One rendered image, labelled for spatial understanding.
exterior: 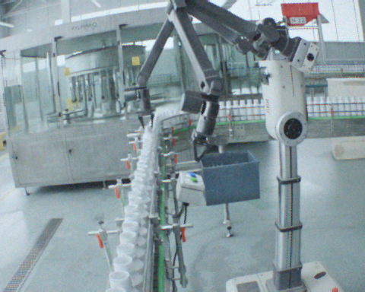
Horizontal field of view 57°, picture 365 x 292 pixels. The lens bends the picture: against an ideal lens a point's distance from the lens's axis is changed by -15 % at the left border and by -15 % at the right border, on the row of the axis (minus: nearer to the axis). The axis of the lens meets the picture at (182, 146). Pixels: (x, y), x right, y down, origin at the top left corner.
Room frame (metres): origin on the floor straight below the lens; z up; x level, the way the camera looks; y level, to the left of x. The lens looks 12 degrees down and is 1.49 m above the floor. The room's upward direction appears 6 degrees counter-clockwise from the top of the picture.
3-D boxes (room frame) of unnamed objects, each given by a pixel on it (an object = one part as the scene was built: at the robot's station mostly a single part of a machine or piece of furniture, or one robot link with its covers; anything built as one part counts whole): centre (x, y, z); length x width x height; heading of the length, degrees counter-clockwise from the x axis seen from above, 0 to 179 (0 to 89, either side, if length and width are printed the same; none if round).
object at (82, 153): (6.23, 1.14, 1.18); 2.88 x 2.73 x 2.35; 91
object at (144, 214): (0.98, 0.14, 1.08); 0.06 x 0.06 x 0.17
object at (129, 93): (1.93, 0.20, 1.41); 0.12 x 0.09 x 0.12; 91
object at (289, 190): (1.72, -0.49, 0.74); 0.11 x 0.11 x 0.40; 1
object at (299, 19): (8.04, -2.97, 1.40); 0.92 x 0.72 x 2.80; 73
